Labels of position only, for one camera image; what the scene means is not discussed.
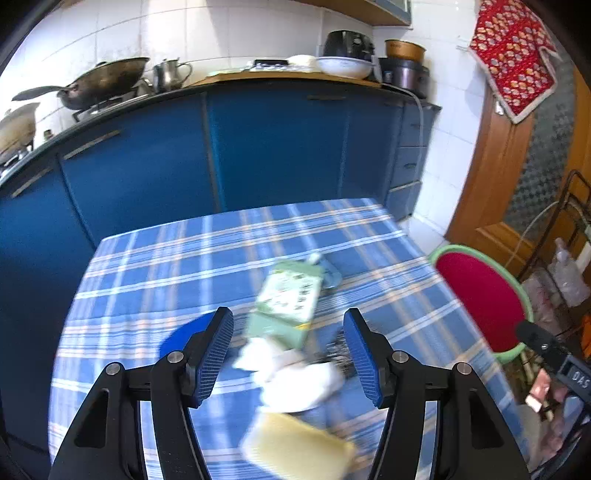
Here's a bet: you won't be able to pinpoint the wooden door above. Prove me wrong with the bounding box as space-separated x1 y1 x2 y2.
445 55 591 278

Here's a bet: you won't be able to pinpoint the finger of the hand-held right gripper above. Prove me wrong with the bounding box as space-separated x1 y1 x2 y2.
515 320 571 370

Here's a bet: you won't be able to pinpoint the wooden cutting board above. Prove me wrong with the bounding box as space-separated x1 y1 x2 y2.
189 69 383 88

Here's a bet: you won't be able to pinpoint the pink box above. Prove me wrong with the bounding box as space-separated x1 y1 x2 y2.
526 369 556 414

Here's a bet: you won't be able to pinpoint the red floral quilted cloth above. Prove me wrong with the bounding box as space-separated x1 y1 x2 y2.
468 0 561 124

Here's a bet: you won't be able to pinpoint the dark wok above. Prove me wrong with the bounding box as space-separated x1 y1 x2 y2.
11 56 151 112

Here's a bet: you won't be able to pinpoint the white power cable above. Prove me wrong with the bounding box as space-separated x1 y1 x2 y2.
383 83 426 185

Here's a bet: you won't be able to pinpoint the metal kettle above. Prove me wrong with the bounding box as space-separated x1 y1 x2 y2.
152 58 193 92

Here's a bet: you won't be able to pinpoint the white cooking pot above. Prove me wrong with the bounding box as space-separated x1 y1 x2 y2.
0 102 41 160

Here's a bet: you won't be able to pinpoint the blue wall cabinet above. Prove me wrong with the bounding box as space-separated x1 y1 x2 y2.
318 0 413 26

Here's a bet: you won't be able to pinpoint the dark rice cooker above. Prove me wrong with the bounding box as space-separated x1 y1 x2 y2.
379 58 431 99

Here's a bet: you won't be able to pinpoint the golden inner pot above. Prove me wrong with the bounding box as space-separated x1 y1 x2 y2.
385 39 426 63

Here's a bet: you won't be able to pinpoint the blue round lid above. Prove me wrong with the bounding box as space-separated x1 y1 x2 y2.
159 314 218 358

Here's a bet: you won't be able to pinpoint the yellow sponge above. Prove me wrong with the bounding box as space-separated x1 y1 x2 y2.
242 412 356 480

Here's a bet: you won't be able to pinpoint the green and white box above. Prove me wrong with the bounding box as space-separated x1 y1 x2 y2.
245 260 324 349

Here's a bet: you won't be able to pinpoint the white bowl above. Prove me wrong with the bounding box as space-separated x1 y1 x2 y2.
316 56 374 79

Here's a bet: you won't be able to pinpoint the blue plaid tablecloth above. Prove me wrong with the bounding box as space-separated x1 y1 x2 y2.
48 198 532 480

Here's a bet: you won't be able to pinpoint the thin white cable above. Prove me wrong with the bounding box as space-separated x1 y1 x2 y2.
503 200 570 278

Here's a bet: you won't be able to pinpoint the red bucket with green rim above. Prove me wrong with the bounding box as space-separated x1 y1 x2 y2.
428 244 535 365

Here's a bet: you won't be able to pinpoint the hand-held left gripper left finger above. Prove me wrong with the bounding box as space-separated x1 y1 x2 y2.
48 306 235 480

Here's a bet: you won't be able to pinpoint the white tissue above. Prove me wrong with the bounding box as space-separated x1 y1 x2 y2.
233 337 345 414

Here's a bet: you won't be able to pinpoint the black air fryer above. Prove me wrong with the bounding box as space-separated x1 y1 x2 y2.
322 30 376 63

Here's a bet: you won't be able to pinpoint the blue base cabinets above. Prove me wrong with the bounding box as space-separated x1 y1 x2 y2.
0 83 441 457

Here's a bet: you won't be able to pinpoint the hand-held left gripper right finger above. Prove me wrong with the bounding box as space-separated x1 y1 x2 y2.
342 308 532 480

